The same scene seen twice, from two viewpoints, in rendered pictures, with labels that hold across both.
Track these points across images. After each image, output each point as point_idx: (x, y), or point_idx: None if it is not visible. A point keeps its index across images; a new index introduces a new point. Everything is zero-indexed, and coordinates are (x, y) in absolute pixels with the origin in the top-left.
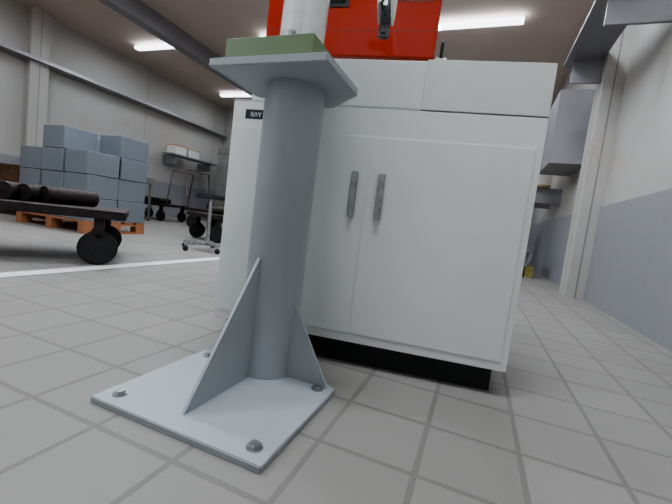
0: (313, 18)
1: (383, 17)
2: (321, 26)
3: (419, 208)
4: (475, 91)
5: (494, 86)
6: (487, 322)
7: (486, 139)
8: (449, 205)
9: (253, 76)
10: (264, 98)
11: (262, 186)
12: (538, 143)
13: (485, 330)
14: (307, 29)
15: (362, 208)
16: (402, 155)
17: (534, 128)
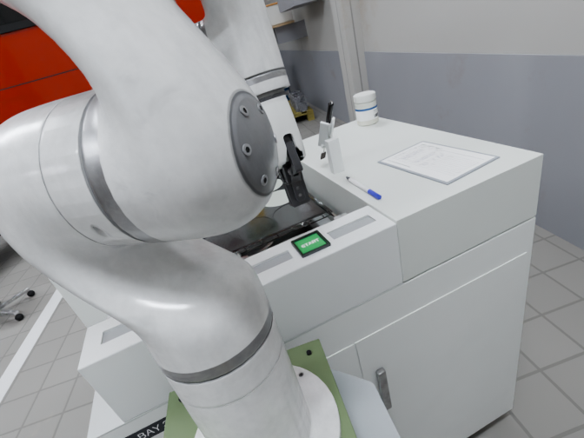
0: (290, 405)
1: (293, 178)
2: (297, 384)
3: (427, 368)
4: (461, 228)
5: (481, 212)
6: (498, 394)
7: (480, 269)
8: (454, 346)
9: None
10: None
11: None
12: (527, 245)
13: (497, 400)
14: (292, 432)
15: None
16: (395, 338)
17: (523, 234)
